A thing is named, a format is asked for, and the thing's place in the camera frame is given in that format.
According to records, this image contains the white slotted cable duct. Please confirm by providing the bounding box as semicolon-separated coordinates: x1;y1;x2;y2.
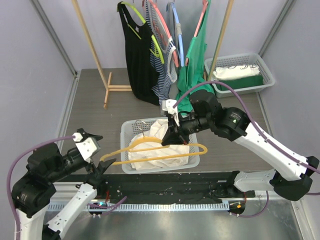
42;201;230;213

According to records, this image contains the blue white striped tank top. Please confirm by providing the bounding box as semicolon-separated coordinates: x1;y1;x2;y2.
144;0;179;104

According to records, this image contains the white perforated back basket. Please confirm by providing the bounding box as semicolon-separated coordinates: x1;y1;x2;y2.
211;53;276;95

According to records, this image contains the blue hanger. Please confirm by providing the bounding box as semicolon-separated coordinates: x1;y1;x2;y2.
166;1;185;67

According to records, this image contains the lime green hanger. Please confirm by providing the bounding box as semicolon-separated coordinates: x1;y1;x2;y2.
116;1;165;64

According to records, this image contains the yellow velvet hanger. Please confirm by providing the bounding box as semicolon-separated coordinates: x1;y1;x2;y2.
100;118;208;170

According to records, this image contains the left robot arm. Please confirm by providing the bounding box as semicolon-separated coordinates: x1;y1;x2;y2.
6;128;116;240

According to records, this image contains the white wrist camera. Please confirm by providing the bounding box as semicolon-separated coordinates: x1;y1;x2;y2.
161;99;181;127
72;132;101;163

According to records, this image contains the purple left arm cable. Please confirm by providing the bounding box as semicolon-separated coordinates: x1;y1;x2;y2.
6;134;128;240

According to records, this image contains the white perforated front basket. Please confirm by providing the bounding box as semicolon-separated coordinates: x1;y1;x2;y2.
120;117;200;174

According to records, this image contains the folded green garment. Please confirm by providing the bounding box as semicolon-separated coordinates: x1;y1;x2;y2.
217;75;264;90

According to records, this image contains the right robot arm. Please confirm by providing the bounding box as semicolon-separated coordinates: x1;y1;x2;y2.
161;90;320;201

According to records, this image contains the black tank top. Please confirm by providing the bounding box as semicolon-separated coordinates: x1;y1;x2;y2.
117;1;160;106

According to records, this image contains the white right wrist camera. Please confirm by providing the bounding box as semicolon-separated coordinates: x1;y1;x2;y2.
161;99;181;127

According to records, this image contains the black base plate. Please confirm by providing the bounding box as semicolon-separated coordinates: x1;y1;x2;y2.
97;172;256;205

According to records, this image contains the wooden clothes rack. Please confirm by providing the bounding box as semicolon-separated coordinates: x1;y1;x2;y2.
71;0;234;109

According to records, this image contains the white perforated basket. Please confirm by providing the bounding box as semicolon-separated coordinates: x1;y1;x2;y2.
120;117;200;174
211;53;276;95

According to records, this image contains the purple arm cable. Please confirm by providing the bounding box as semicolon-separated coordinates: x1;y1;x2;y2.
6;134;128;240
173;81;320;218

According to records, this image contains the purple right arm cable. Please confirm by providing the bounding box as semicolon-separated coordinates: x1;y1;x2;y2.
173;81;320;218

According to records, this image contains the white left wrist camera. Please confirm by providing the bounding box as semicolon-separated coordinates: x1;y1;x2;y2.
72;132;101;163

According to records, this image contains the green tank top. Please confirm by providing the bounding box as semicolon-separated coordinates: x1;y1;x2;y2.
176;2;211;100

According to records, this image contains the folded white garment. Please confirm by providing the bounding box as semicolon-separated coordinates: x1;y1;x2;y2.
213;64;260;80

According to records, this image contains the grey tank top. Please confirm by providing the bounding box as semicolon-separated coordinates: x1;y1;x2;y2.
166;1;183;50

